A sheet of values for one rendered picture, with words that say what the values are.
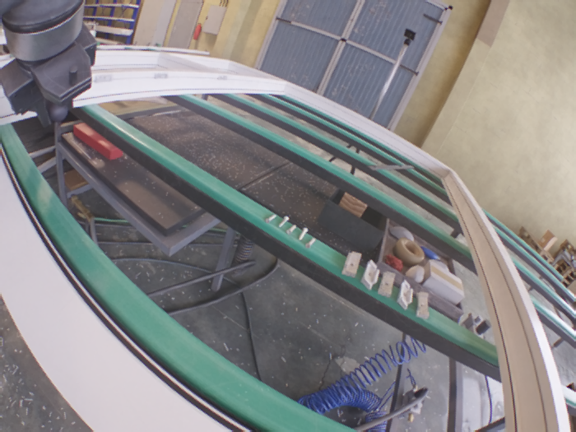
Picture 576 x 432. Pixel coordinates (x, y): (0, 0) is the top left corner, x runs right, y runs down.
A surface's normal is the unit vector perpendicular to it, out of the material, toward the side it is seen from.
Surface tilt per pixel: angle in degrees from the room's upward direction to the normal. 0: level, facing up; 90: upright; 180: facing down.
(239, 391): 0
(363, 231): 90
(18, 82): 43
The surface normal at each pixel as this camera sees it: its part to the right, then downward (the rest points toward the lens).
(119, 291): 0.36, -0.77
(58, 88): 0.63, -0.13
